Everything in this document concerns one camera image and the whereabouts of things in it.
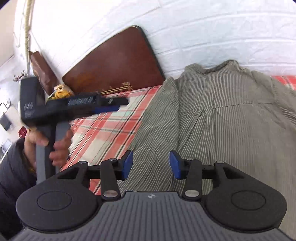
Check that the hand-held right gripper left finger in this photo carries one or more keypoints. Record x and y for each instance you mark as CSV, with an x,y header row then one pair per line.
x,y
128,164

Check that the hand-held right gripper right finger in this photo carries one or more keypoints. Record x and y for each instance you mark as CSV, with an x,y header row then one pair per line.
x,y
174,164

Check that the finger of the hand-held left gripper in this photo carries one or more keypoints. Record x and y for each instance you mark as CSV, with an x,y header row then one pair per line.
x,y
115,101
106,109

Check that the green striped checked shirt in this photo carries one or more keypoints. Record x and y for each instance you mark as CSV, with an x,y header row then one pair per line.
x,y
219,129

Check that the person's left forearm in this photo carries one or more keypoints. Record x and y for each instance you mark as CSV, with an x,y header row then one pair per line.
x,y
11,176

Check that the person's left hand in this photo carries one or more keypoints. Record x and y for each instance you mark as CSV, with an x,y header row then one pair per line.
x,y
61,153

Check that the yellow cloth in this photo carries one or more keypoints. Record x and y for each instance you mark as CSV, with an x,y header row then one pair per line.
x,y
61,92

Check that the red plaid bed sheet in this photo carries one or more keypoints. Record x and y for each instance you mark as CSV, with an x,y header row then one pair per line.
x,y
104,132

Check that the dark brown wooden headboard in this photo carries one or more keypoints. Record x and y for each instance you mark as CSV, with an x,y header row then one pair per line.
x,y
111,64

